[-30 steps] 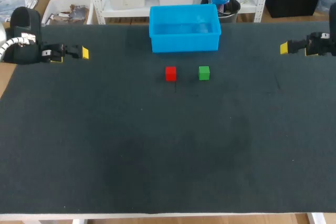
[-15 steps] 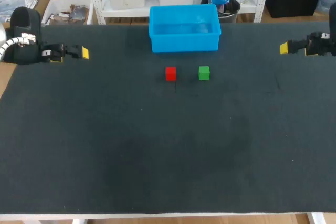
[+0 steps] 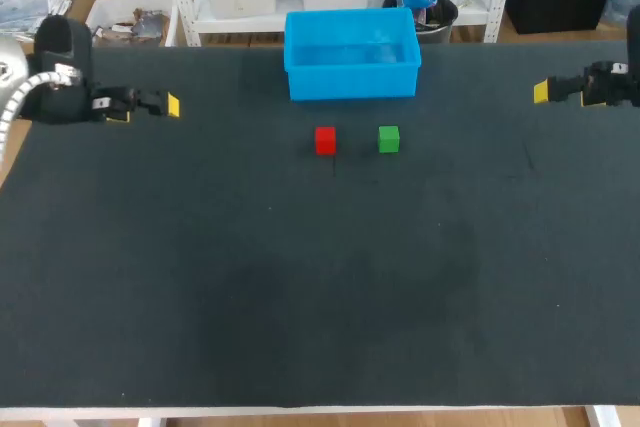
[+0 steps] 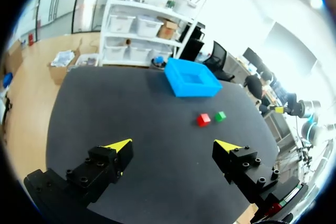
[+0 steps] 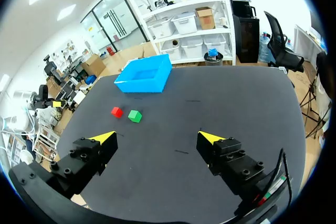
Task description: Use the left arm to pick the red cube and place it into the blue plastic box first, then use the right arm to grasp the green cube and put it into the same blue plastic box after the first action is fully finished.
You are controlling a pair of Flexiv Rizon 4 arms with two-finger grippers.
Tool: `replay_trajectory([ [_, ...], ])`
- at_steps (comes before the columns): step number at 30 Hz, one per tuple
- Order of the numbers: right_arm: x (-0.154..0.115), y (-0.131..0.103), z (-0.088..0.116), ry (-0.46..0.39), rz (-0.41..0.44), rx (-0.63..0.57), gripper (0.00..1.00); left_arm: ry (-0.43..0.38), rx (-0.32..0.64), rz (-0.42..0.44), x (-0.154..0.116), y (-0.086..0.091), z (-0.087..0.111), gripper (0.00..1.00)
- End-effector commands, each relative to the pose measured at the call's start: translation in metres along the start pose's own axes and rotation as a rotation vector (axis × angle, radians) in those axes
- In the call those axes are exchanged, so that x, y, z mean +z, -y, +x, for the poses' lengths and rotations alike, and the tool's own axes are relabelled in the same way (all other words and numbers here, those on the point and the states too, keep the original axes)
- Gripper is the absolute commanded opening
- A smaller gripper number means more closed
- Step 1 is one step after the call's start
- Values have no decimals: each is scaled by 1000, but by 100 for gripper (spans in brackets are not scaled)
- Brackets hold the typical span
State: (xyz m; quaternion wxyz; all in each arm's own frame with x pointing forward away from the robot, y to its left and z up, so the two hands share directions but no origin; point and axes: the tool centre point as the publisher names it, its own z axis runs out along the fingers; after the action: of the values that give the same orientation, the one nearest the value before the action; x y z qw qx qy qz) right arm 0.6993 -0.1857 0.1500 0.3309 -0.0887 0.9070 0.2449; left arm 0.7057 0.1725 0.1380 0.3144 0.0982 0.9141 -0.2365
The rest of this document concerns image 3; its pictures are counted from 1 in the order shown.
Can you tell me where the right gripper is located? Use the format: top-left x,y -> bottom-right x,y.
532,5 -> 640,110

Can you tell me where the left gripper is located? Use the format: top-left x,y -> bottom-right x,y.
23,15 -> 182,126

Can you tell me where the brown cardboard box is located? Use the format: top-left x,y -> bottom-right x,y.
62,0 -> 99,23

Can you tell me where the red cube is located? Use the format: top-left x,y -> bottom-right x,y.
314,126 -> 338,156

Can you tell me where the green cube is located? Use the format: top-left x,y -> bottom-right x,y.
377,125 -> 401,154

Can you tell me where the white plastic crate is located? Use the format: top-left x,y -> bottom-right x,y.
84,0 -> 179,48

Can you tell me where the black waste bin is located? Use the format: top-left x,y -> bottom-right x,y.
382,0 -> 460,45

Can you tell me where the stack of printed papers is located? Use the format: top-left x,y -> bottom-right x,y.
0,0 -> 74,41

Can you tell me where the blue plastic bin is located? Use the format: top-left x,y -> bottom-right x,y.
282,8 -> 423,103

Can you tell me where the white cable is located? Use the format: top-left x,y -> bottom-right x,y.
0,70 -> 82,174

